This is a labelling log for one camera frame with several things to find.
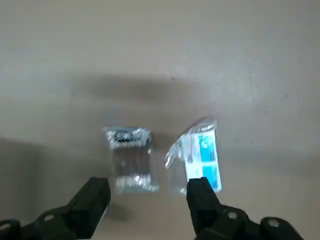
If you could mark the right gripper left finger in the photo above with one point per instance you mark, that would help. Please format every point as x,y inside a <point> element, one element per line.
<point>85,207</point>

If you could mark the clear cotton swab packet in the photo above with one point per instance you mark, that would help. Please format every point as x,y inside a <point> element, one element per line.
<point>132,160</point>

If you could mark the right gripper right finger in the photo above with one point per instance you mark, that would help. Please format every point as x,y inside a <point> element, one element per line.
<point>207,212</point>

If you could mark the clear gloves packet blue label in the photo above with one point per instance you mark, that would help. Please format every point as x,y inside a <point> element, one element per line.
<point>205,155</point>

